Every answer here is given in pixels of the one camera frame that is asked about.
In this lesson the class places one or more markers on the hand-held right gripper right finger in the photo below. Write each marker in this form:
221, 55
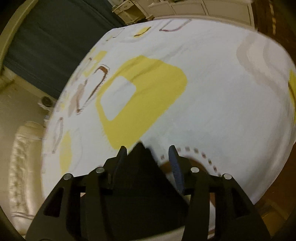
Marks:
175, 171

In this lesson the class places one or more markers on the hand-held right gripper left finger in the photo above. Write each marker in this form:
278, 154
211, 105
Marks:
119, 160

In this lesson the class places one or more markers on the black pants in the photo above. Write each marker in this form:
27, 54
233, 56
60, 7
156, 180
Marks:
143, 197

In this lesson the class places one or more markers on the white patterned bed sheet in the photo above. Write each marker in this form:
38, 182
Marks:
208, 92

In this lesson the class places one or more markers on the small dark round container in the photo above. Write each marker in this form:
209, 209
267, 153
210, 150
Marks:
46, 101

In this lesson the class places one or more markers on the cream tufted leather headboard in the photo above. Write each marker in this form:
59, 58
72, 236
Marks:
25, 176

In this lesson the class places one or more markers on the dark teal curtain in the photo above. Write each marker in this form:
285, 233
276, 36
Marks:
46, 34

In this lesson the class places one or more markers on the white carved vanity dresser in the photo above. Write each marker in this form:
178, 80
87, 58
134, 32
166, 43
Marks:
129, 11

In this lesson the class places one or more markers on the brown wooden door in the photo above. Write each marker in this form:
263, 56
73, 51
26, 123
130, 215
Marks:
272, 20

